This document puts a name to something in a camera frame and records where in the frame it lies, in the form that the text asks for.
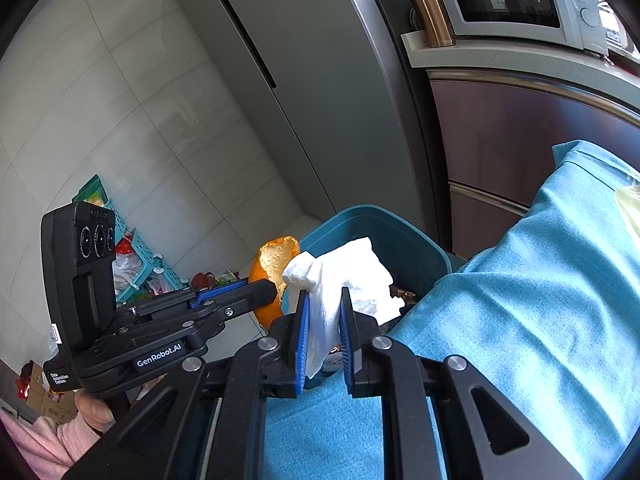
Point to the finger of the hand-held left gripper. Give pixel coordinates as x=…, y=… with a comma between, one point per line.
x=220, y=294
x=250, y=297

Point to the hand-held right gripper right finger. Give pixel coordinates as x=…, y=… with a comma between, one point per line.
x=347, y=350

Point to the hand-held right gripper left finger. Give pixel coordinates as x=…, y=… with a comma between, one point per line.
x=301, y=350

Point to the orange peel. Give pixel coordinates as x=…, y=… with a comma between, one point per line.
x=272, y=265

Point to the white tissue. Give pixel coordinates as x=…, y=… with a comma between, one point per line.
x=345, y=270

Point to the blue plastic bin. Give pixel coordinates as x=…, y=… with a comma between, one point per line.
x=380, y=225

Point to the person's left hand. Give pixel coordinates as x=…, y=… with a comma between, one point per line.
x=95, y=410

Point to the teal plastic rack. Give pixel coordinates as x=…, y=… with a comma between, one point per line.
x=145, y=265

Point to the blue floral blanket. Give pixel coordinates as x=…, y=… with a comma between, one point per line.
x=525, y=310

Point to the grey refrigerator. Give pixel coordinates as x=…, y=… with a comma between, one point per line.
x=325, y=85

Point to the bronze travel mug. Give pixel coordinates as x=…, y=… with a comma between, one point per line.
x=430, y=7

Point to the white microwave oven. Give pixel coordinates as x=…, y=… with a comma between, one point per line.
x=500, y=0

